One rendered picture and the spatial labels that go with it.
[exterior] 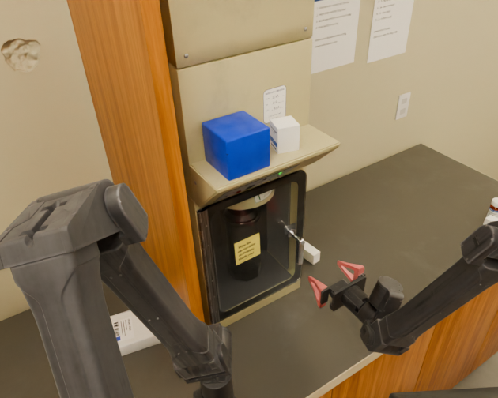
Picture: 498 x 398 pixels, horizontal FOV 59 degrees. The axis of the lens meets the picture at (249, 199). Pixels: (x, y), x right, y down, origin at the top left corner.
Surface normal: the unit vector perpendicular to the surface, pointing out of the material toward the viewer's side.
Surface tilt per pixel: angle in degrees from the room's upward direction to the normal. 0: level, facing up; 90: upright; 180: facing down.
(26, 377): 1
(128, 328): 0
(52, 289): 60
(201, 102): 90
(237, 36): 90
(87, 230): 76
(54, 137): 90
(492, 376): 0
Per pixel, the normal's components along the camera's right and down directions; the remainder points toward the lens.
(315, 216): -0.04, -0.81
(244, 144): 0.54, 0.48
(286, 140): 0.30, 0.55
